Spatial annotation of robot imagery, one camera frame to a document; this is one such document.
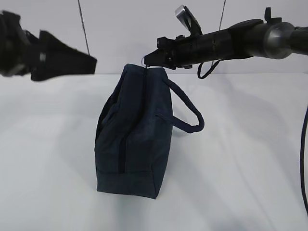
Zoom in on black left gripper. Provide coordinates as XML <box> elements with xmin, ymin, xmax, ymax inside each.
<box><xmin>0</xmin><ymin>11</ymin><xmax>97</xmax><ymax>82</ymax></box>

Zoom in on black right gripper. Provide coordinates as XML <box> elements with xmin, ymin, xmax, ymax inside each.
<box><xmin>144</xmin><ymin>35</ymin><xmax>193</xmax><ymax>70</ymax></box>

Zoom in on dark navy fabric bag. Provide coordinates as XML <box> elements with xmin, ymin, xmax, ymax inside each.
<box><xmin>94</xmin><ymin>64</ymin><xmax>205</xmax><ymax>199</ymax></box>

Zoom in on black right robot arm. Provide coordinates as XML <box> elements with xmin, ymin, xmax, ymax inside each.
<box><xmin>144</xmin><ymin>5</ymin><xmax>308</xmax><ymax>70</ymax></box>

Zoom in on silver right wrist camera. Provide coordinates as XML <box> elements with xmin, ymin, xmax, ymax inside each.
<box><xmin>175</xmin><ymin>5</ymin><xmax>203</xmax><ymax>36</ymax></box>

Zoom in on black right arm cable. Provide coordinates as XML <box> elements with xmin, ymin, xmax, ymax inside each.
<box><xmin>197</xmin><ymin>59</ymin><xmax>308</xmax><ymax>219</ymax></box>

